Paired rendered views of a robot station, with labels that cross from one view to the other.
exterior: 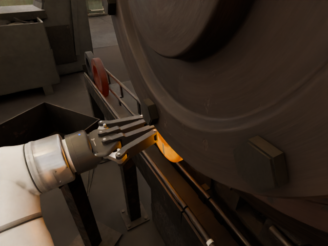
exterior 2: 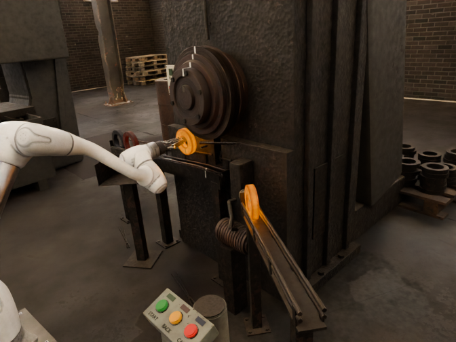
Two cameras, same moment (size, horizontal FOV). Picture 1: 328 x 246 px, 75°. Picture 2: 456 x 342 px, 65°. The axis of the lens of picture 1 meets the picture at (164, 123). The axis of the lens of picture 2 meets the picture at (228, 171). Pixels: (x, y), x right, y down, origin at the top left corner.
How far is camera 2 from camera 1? 1.66 m
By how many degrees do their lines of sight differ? 18
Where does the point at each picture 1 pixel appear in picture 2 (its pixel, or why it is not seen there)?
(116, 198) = (150, 237)
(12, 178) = (146, 150)
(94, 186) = (129, 235)
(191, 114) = (191, 117)
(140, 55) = (180, 111)
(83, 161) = (162, 148)
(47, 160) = (153, 146)
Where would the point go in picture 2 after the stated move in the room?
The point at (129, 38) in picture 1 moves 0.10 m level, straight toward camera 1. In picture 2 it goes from (178, 108) to (183, 112)
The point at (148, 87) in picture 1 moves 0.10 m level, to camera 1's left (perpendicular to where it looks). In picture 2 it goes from (183, 116) to (163, 119)
